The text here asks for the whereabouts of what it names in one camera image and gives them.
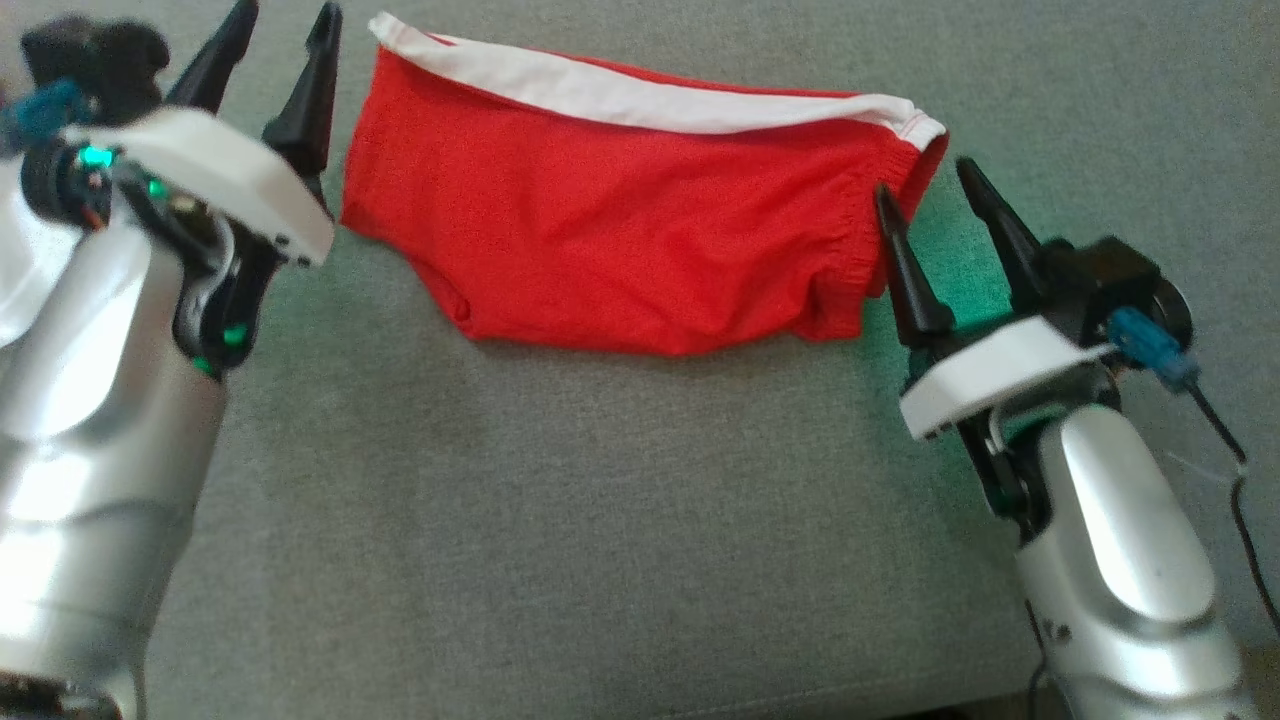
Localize blue left camera connector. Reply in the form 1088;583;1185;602
0;80;96;156

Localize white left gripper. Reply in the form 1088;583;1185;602
60;0;344;379

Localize blue camera connector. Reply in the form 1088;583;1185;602
0;80;96;156
1108;307;1201;393

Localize red shorts with white stripe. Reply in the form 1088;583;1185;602
340;12;949;358

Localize blue right camera connector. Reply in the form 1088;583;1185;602
1108;307;1201;393

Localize large grey fabric sofa seat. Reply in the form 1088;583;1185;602
0;0;1280;720

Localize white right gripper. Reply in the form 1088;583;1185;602
873;156;1118;547

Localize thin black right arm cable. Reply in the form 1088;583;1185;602
1190;383;1280;641

